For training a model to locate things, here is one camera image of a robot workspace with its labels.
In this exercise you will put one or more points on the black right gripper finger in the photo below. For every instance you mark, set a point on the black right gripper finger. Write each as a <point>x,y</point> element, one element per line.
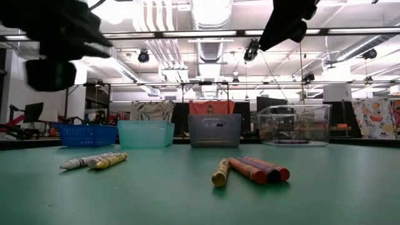
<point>275,31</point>
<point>289,25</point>

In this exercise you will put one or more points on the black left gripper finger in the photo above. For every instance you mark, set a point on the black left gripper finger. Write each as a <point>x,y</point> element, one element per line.
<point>90,53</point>
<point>95,37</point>

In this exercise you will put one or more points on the purple crayon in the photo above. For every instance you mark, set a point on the purple crayon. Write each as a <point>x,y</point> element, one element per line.
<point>292,142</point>
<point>273,175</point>

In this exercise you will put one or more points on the black background robot arm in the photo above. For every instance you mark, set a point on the black background robot arm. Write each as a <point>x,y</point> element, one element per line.
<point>78,120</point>

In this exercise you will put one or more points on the white LED light strip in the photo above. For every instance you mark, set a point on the white LED light strip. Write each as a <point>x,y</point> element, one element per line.
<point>362,30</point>
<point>14,37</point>
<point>200,33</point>
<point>253,32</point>
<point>131,35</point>

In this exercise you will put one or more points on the person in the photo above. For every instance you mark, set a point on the person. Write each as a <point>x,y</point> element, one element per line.
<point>100,118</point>
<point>211,109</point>

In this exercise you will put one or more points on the black monitor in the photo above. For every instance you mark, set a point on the black monitor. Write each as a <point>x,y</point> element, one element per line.
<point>32,112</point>
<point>270,100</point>

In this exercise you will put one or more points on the white board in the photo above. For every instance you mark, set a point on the white board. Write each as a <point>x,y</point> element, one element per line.
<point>48,116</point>

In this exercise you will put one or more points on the blue plastic basket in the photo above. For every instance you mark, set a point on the blue plastic basket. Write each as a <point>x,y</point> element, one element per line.
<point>87,136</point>

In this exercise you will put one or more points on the leaf print fabric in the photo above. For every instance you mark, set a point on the leaf print fabric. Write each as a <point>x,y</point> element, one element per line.
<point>153,111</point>

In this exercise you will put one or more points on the orange fabric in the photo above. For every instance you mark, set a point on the orange fabric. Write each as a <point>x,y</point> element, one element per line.
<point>225,107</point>

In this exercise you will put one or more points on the teal plastic bin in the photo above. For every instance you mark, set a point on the teal plastic bin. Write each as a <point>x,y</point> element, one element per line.
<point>145,134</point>

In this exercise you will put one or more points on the clear plastic bin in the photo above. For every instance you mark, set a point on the clear plastic bin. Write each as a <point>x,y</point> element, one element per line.
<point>312,125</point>

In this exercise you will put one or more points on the white crayon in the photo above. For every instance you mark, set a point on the white crayon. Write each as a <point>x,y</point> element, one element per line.
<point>94,162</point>
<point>78,162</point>

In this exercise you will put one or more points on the yellow crayon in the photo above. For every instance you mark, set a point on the yellow crayon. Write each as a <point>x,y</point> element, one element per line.
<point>220,176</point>
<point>111,160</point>

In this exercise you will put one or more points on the grey plastic bin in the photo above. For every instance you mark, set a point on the grey plastic bin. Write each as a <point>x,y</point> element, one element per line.
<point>200,134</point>

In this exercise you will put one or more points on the red flower print fabric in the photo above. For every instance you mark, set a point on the red flower print fabric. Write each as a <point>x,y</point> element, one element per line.
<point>397,118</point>

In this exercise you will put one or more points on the black ceiling camera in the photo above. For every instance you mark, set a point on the black ceiling camera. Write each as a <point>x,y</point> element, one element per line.
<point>370,53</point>
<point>143,56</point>
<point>308,77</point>
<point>251,50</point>

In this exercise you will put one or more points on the black metal rack frame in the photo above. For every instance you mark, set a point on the black metal rack frame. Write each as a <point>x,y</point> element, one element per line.
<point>66,103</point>

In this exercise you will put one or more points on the silver ventilation duct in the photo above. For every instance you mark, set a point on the silver ventilation duct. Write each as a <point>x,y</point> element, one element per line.
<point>211,51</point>

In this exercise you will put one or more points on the black table frame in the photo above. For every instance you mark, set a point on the black table frame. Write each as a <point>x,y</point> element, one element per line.
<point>31,141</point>

